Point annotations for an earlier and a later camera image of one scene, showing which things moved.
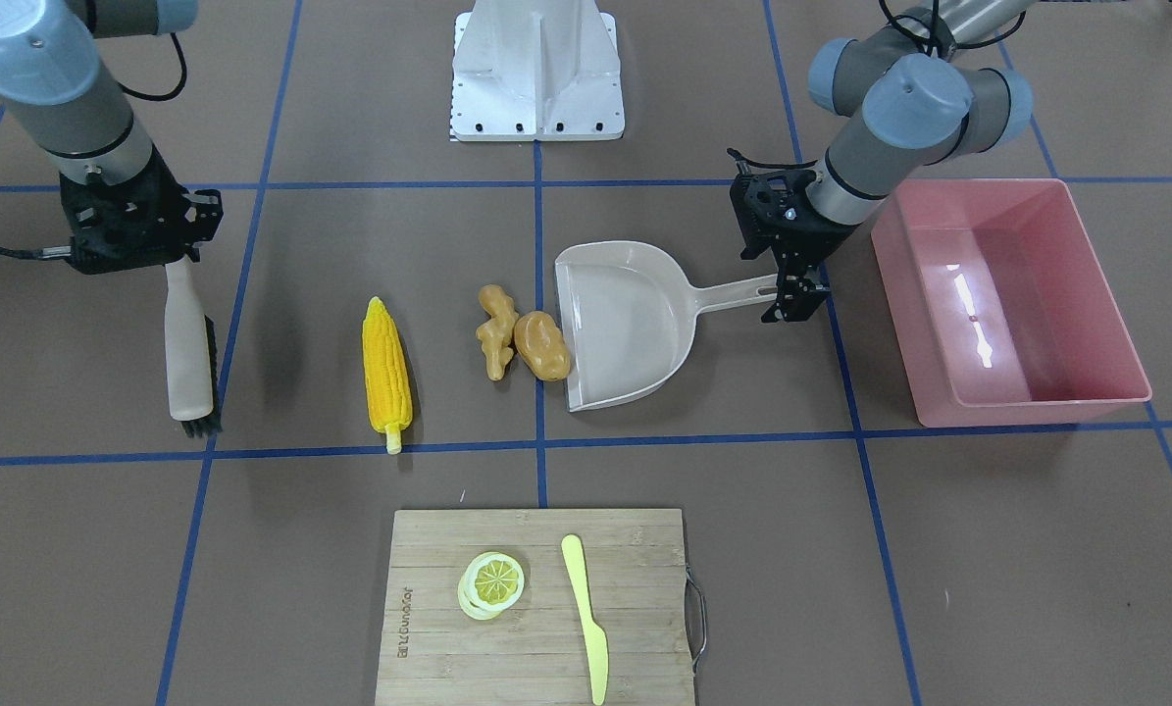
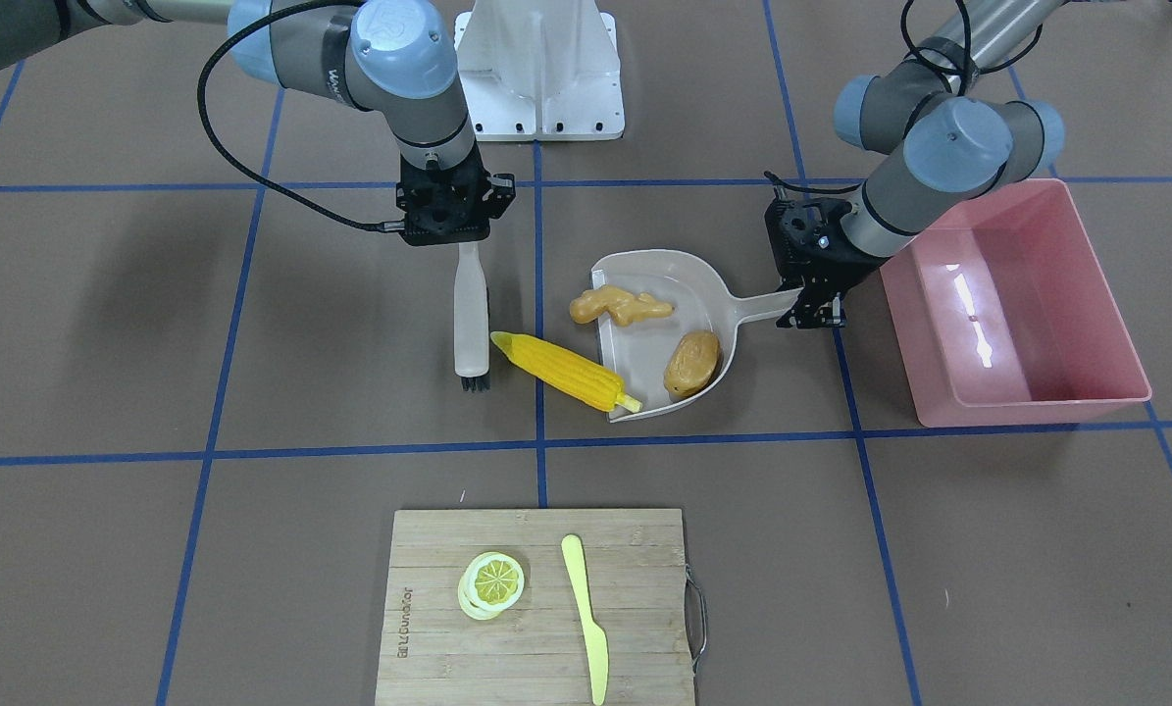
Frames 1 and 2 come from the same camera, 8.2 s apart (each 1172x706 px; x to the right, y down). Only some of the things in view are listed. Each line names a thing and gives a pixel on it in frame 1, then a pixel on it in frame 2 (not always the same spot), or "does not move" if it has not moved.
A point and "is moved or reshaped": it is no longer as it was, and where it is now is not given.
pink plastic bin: [1001, 305] does not move
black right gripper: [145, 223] to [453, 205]
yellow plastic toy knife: [596, 636] does not move
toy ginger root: [495, 335] to [625, 308]
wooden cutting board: [634, 571] does not move
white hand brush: [192, 352] to [471, 320]
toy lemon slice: [490, 582] does not move
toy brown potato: [542, 345] to [691, 363]
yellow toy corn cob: [387, 385] to [566, 374]
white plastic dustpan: [628, 314] is moved or reshaped
